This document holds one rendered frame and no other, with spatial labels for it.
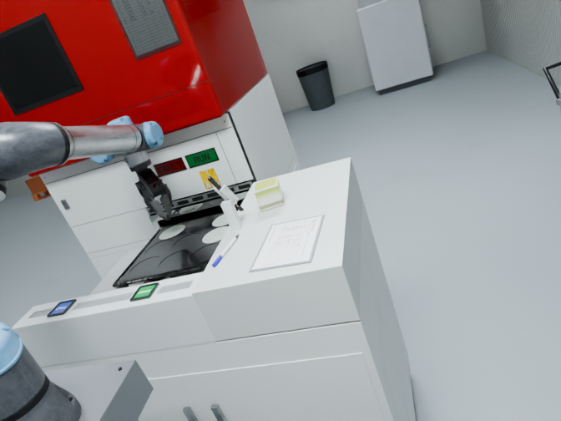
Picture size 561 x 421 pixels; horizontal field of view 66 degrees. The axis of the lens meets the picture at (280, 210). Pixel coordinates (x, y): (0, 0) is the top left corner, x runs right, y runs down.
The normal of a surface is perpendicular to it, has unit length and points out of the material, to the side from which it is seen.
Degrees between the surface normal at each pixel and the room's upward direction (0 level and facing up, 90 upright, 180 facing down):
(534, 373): 0
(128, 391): 90
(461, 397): 0
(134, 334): 90
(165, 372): 90
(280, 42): 90
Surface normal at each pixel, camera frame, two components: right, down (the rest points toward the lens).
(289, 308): -0.17, 0.46
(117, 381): -0.30, -0.87
